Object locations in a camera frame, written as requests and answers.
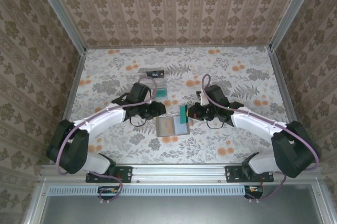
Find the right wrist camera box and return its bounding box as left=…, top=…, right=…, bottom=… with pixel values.
left=196, top=90, right=209, bottom=107

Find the white slotted cable duct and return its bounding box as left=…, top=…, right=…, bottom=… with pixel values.
left=48, top=185, right=264, bottom=196

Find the aluminium frame post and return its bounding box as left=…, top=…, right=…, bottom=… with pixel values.
left=270, top=0, right=321, bottom=51
left=31, top=0, right=87, bottom=53

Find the taupe leather card holder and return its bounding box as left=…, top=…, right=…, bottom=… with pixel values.
left=155, top=115, right=191, bottom=138

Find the aluminium table side rail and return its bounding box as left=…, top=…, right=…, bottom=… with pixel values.
left=49, top=49, right=87, bottom=166
left=267, top=46, right=313, bottom=163

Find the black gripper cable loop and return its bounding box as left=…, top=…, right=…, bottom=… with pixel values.
left=206, top=118, right=226, bottom=130
left=130, top=117, right=147, bottom=128

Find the black left gripper cable loop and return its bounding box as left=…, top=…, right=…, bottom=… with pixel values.
left=130, top=117, right=147, bottom=128

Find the black right gripper cable loop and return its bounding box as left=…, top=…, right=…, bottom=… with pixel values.
left=206, top=118, right=226, bottom=130

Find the grey metal sheet panel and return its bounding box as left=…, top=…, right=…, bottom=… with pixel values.
left=25, top=181, right=331, bottom=224

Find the floral patterned table cover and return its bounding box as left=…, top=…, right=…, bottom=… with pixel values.
left=54, top=47, right=306, bottom=165

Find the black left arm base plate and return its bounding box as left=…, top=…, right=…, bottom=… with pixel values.
left=85, top=165, right=133, bottom=184

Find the clear acrylic card stand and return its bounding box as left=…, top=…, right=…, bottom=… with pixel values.
left=125, top=67, right=169, bottom=101

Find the aluminium extrusion rail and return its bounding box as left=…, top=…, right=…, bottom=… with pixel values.
left=38, top=163, right=323, bottom=182

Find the thin aluminium table edge rail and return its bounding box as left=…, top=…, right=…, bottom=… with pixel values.
left=85, top=46, right=272, bottom=50

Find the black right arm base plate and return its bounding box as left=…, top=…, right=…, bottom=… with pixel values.
left=225, top=165, right=274, bottom=184

